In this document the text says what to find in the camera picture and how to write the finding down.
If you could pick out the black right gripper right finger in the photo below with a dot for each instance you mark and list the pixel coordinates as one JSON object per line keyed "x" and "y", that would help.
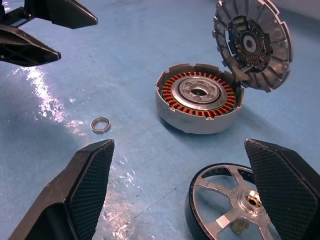
{"x": 282, "y": 190}

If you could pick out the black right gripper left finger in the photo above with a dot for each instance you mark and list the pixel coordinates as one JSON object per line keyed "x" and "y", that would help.
{"x": 82, "y": 190}

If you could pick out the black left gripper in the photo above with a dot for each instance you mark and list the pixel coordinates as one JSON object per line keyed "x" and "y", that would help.
{"x": 15, "y": 16}

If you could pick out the motor stator housing copper windings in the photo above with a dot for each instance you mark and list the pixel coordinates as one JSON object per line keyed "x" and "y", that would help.
{"x": 200, "y": 122}

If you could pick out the dark metal gear piece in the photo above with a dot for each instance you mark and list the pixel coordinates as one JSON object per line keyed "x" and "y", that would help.
{"x": 275, "y": 62}

